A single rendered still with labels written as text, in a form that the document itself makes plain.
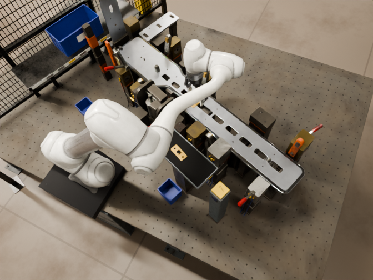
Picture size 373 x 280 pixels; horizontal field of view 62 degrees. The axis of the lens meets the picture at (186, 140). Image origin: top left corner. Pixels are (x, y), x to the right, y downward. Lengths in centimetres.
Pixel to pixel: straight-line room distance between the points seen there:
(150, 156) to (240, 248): 92
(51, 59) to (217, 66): 118
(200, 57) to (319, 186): 107
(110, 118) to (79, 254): 179
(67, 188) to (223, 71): 106
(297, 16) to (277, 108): 188
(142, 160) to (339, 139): 144
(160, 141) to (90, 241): 168
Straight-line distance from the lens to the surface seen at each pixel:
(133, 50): 212
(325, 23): 391
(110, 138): 108
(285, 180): 165
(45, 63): 221
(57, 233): 281
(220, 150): 154
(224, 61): 144
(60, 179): 185
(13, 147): 238
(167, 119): 121
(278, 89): 229
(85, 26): 206
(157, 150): 112
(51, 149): 162
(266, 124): 173
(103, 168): 162
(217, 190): 141
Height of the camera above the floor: 251
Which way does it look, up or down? 63 degrees down
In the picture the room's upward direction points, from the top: 7 degrees counter-clockwise
